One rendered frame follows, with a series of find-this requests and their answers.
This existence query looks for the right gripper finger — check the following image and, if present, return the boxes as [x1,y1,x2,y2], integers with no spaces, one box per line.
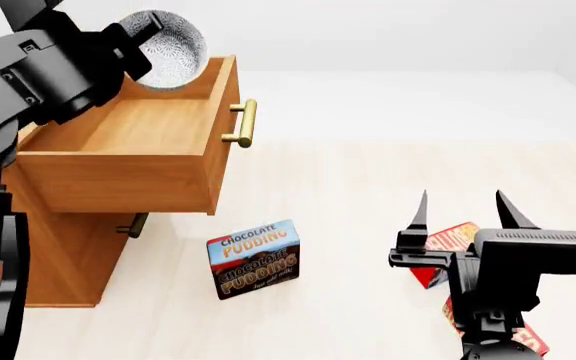
[396,189,430,253]
[495,189,542,231]

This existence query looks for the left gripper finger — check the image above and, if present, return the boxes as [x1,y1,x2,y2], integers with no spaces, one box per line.
[112,45,153,82]
[102,12,165,52]

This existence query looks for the black patterned bowl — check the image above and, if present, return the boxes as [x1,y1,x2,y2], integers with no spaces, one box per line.
[117,9,210,92]

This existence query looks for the open wooden drawer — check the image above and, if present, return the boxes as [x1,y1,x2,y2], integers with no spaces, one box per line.
[16,54,242,217]

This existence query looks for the wooden cabinet body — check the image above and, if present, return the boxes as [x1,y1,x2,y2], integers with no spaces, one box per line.
[0,123,150,309]

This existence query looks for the chocolate pudding box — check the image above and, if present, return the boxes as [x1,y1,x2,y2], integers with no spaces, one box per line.
[205,219,302,302]

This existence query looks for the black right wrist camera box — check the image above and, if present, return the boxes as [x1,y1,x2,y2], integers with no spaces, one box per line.
[471,227,576,277]

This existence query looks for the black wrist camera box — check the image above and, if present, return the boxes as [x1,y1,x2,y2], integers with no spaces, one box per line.
[0,0,65,33]
[471,227,576,277]

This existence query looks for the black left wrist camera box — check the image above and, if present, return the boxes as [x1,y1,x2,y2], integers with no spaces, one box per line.
[0,0,65,33]

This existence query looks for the long brass drawer handle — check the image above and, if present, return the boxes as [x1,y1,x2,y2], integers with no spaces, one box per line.
[220,98,259,150]

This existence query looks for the dark brass drawer handle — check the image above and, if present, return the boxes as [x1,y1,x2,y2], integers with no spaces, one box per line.
[115,212,150,240]

